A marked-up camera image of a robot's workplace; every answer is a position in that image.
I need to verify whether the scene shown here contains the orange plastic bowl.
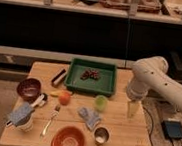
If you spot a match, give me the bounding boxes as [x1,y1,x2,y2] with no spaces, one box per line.
[51,126,86,146]

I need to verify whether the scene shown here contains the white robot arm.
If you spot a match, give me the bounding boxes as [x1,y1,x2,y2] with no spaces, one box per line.
[126,56,182,113]

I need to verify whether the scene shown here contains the green plastic cup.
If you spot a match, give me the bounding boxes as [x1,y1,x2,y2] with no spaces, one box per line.
[94,95,107,112]

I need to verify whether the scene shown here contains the green plastic tray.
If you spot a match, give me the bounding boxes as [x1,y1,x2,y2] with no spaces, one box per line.
[64,58,117,97]

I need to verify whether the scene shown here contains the dark red bowl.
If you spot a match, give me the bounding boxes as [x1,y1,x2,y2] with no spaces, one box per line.
[16,78,41,103]

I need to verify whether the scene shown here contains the small metal cup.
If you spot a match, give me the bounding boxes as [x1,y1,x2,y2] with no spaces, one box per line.
[94,127,110,145]

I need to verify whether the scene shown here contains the black foot pedal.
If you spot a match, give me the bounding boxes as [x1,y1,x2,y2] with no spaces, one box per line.
[161,120,182,140]

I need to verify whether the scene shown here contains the wooden table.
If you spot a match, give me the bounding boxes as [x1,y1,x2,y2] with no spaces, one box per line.
[0,69,151,146]

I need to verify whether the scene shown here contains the orange fruit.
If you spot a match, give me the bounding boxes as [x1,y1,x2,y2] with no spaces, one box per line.
[58,91,71,106]

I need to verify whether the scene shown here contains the blue grey cloth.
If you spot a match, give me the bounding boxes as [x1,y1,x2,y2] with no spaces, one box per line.
[77,107,102,131]

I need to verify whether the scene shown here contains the black white scoop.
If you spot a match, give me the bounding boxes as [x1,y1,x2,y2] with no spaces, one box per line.
[31,93,48,107]

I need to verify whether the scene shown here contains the white mug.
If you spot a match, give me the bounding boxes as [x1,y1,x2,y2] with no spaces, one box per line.
[19,120,33,132]

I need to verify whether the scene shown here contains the silver fork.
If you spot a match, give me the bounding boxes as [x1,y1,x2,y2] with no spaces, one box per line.
[40,104,61,137]

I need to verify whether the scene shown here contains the yellow banana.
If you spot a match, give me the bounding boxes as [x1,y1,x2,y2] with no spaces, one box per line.
[50,90,62,97]

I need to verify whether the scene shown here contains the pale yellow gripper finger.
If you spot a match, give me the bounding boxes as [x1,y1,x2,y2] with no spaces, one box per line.
[127,100,139,118]

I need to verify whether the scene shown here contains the black brush block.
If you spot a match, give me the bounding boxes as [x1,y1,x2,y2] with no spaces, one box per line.
[51,69,67,87]

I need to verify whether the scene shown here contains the dark red grapes bunch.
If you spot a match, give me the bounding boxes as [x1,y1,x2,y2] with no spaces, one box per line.
[80,69,100,80]

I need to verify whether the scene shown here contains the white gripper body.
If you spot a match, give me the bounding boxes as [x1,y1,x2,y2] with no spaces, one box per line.
[126,77,148,101]

